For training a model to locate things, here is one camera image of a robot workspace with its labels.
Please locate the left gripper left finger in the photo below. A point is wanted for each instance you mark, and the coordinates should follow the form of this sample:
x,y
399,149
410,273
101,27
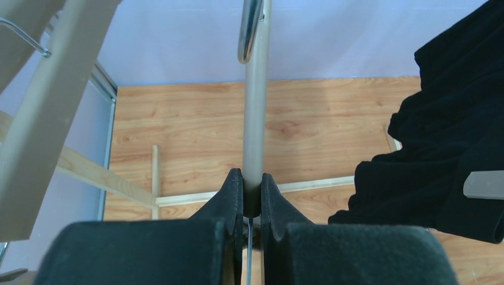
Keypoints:
x,y
205,248

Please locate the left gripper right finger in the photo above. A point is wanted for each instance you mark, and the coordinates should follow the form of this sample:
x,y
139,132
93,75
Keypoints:
x,y
298,251

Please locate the black underwear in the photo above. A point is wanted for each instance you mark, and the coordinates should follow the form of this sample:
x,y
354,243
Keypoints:
x,y
453,126

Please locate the beige hanger with blue underwear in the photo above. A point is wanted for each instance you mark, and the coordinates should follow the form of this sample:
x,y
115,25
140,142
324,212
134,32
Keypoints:
x,y
253,52

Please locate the beige hanger with black underwear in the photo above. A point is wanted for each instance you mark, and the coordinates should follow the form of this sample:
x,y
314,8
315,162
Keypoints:
x,y
484,185

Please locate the beige hanger with cream underwear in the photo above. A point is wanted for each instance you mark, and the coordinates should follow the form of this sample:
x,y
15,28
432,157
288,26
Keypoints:
x,y
36,136

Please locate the empty beige clip hanger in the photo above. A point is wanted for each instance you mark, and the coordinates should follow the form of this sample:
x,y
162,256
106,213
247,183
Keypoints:
x,y
32,17

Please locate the wooden clothes rack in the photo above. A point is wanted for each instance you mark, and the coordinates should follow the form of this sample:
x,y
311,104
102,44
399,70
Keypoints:
x,y
74,165

